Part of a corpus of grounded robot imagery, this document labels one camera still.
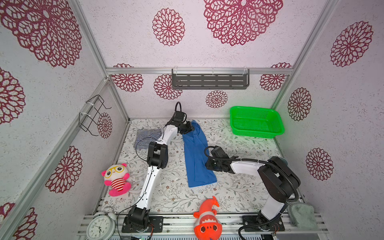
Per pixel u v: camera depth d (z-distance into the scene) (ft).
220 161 2.40
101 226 2.30
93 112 2.61
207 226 2.16
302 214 2.49
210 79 3.06
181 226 2.45
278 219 2.49
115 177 2.74
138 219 2.13
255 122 3.93
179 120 3.06
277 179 1.55
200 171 2.99
